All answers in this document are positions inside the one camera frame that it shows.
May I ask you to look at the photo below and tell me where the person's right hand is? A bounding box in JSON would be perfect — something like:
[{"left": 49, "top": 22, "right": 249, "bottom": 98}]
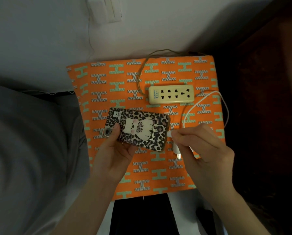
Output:
[{"left": 171, "top": 123, "right": 235, "bottom": 196}]

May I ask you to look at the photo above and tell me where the person's left hand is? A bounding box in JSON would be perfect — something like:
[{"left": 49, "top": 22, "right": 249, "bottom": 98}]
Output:
[{"left": 93, "top": 125, "right": 137, "bottom": 185}]

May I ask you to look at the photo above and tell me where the phone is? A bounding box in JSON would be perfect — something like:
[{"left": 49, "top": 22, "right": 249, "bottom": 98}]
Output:
[{"left": 105, "top": 107, "right": 171, "bottom": 152}]

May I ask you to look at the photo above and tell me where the white charging cable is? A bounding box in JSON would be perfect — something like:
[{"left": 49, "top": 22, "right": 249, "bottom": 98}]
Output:
[{"left": 167, "top": 90, "right": 230, "bottom": 154}]

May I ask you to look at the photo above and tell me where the person's left forearm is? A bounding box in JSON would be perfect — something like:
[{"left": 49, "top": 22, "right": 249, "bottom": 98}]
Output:
[{"left": 49, "top": 174, "right": 121, "bottom": 235}]

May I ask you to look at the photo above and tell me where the person's right forearm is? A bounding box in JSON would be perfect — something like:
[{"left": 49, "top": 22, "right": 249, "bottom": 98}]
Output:
[{"left": 202, "top": 187, "right": 271, "bottom": 235}]

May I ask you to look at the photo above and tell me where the white charger plug adapter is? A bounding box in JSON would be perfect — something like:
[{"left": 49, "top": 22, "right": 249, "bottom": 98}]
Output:
[{"left": 172, "top": 141, "right": 183, "bottom": 160}]

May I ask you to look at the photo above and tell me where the cream power strip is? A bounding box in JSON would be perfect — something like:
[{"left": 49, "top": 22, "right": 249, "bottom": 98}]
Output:
[{"left": 148, "top": 85, "right": 195, "bottom": 105}]

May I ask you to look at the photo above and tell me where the orange patterned table cloth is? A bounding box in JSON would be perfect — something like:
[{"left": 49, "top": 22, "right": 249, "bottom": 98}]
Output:
[{"left": 66, "top": 55, "right": 226, "bottom": 201}]

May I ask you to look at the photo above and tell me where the person's grey clothing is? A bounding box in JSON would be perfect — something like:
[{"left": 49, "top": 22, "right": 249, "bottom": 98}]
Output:
[{"left": 0, "top": 82, "right": 91, "bottom": 235}]

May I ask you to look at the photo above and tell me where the dark wooden furniture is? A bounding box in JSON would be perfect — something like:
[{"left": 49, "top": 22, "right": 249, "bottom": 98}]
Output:
[{"left": 211, "top": 0, "right": 292, "bottom": 235}]

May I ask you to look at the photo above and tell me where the brown power strip cable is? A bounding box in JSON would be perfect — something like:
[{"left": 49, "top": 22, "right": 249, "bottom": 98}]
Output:
[{"left": 137, "top": 49, "right": 203, "bottom": 99}]

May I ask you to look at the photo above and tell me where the white wall fixture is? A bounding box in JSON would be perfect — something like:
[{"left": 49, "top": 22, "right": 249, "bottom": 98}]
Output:
[{"left": 86, "top": 0, "right": 123, "bottom": 24}]

